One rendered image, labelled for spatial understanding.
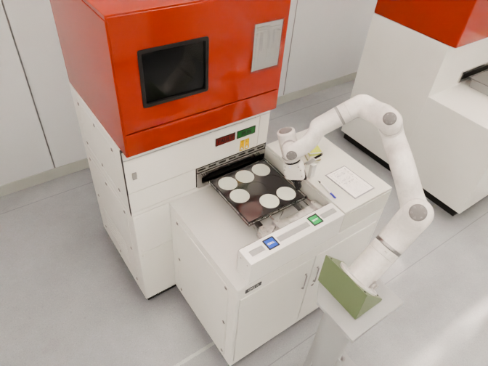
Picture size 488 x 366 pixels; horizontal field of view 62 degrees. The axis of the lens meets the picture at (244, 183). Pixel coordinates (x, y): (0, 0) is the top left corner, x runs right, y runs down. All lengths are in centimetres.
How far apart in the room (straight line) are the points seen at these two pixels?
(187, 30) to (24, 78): 179
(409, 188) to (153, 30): 117
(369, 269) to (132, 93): 116
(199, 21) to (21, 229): 223
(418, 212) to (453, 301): 157
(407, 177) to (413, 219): 19
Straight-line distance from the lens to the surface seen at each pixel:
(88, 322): 276
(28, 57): 317
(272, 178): 219
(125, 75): 160
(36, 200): 355
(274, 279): 197
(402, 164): 179
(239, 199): 205
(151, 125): 175
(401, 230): 173
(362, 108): 186
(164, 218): 221
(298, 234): 185
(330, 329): 204
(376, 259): 175
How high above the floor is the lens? 233
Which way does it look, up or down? 42 degrees down
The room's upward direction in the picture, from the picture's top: 5 degrees clockwise
